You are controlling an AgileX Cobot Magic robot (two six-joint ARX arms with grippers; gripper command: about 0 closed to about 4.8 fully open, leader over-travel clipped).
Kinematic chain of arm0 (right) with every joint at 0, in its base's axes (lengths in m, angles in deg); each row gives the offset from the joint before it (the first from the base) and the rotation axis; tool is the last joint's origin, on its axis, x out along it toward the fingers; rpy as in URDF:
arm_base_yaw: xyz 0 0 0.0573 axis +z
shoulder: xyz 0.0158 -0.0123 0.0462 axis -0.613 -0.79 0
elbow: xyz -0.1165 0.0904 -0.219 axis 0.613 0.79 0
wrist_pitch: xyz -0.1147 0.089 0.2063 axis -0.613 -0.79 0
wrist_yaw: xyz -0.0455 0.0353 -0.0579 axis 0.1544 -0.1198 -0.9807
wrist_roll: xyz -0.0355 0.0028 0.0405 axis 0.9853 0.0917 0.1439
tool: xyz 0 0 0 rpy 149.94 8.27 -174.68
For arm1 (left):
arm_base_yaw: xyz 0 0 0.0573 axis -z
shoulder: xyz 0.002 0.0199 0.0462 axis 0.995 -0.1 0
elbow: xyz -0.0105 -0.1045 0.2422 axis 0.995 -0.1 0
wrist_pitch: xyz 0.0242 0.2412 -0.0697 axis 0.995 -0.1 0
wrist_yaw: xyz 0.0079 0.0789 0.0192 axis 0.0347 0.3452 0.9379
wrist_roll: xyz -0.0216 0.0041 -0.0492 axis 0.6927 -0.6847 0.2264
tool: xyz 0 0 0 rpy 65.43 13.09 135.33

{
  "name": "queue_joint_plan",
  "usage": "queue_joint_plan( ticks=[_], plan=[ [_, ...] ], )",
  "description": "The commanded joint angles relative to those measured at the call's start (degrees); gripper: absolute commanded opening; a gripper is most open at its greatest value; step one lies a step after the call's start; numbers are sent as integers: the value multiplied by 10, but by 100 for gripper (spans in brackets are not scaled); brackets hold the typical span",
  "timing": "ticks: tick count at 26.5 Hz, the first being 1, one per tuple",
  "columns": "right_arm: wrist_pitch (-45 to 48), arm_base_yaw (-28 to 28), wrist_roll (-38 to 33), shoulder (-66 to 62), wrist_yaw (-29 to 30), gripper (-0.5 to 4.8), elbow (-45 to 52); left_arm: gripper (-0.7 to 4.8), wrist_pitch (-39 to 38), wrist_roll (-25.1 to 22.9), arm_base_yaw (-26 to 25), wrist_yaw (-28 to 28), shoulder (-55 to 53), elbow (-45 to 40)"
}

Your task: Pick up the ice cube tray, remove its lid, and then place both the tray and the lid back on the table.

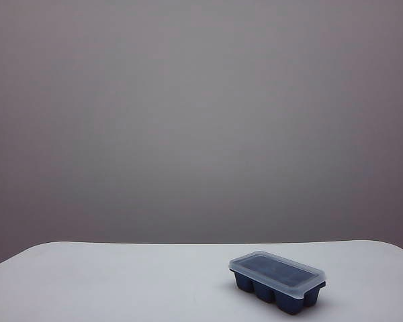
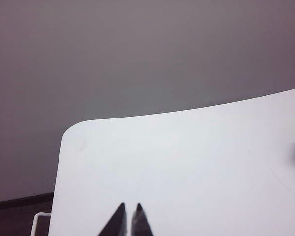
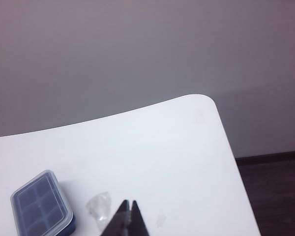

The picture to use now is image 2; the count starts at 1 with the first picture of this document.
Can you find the dark wooden baseboard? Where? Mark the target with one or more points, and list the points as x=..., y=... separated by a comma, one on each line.
x=22, y=201

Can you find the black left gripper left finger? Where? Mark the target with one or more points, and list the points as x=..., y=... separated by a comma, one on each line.
x=118, y=223

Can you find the white metal table frame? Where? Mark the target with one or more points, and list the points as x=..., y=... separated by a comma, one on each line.
x=41, y=214

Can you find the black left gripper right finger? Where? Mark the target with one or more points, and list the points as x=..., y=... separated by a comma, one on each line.
x=140, y=223

